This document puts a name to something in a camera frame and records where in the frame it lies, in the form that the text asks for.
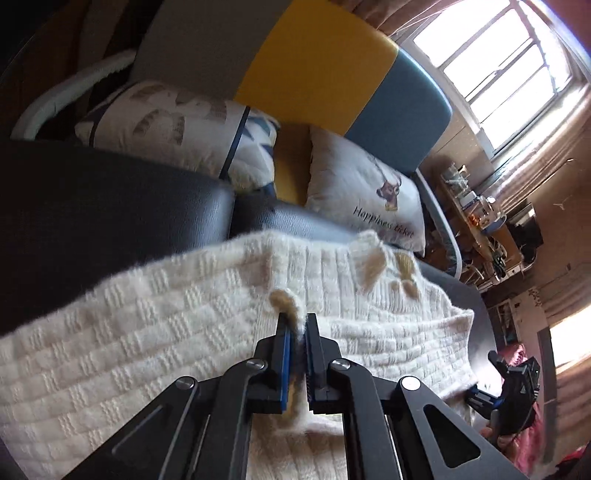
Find pink cloth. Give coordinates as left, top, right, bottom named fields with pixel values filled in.
left=501, top=344, right=555, bottom=476

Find white cabinet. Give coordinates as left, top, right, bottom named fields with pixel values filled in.
left=489, top=295, right=546, bottom=347

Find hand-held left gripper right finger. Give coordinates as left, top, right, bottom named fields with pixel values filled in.
left=305, top=313, right=529, bottom=480

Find person's right hand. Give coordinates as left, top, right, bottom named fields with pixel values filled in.
left=480, top=426, right=514, bottom=449

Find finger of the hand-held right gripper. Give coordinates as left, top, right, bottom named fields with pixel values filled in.
left=466, top=387, right=502, bottom=411

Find patterned beige curtain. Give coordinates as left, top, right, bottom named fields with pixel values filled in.
left=342, top=0, right=416, bottom=42
left=480, top=92, right=591, bottom=217

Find grey deer print pillow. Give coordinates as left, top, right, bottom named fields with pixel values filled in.
left=305, top=126, right=426, bottom=254

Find glass jars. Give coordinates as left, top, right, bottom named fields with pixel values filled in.
left=441, top=165, right=469, bottom=192

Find grey yellow blue sofa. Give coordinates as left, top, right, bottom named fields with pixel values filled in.
left=11, top=0, right=462, bottom=278

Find geometric print pillow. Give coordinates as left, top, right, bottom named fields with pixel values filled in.
left=75, top=79, right=281, bottom=192

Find black television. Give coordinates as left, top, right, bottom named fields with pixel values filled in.
left=510, top=215, right=543, bottom=250

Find wooden desk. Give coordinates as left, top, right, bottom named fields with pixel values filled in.
left=431, top=161, right=525, bottom=282

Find window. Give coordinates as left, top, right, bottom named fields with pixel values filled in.
left=411, top=0, right=583, bottom=155

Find white knit sweater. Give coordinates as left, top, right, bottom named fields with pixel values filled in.
left=0, top=230, right=478, bottom=480

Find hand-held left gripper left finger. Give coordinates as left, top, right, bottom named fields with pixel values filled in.
left=60, top=313, right=293, bottom=480

